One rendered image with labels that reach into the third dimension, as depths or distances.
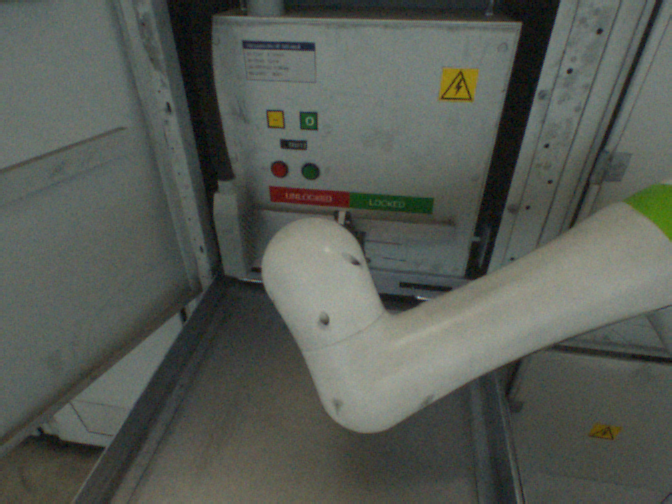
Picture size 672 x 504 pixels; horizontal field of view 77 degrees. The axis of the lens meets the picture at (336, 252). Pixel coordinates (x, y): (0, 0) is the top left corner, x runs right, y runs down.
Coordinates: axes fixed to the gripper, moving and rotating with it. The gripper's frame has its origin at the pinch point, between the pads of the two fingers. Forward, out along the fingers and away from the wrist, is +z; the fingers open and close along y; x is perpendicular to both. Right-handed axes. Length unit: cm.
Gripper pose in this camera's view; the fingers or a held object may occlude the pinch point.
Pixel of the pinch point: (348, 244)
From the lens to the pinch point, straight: 78.8
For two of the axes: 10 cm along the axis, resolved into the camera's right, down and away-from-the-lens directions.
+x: 9.9, 0.9, -1.3
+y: -0.8, 9.9, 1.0
